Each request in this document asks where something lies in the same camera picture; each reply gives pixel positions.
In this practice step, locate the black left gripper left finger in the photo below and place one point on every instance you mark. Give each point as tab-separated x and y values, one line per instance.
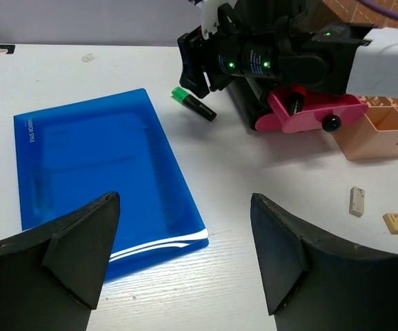
51	276

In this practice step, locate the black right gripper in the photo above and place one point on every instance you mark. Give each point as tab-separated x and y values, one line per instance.
255	39

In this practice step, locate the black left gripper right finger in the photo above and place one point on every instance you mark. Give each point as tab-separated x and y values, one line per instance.
315	280

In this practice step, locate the orange cap black highlighter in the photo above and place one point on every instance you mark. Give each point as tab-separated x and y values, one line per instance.
296	100

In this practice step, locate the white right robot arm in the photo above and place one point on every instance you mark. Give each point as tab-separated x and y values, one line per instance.
312	279

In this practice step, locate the green cap black highlighter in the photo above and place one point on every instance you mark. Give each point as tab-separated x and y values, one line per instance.
192	103

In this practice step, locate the grey white eraser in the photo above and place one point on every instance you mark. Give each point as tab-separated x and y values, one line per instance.
356	202

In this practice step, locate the small yellow eraser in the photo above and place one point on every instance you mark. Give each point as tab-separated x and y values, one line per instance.
391	221

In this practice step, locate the small tape scrap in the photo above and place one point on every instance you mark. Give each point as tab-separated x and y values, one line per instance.
87	58

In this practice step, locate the blue plastic document case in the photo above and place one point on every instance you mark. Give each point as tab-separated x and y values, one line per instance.
70	155

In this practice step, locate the black pink drawer organizer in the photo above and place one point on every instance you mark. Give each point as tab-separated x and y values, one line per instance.
265	108

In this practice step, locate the peach plastic file organizer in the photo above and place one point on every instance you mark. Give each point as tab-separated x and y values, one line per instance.
385	113

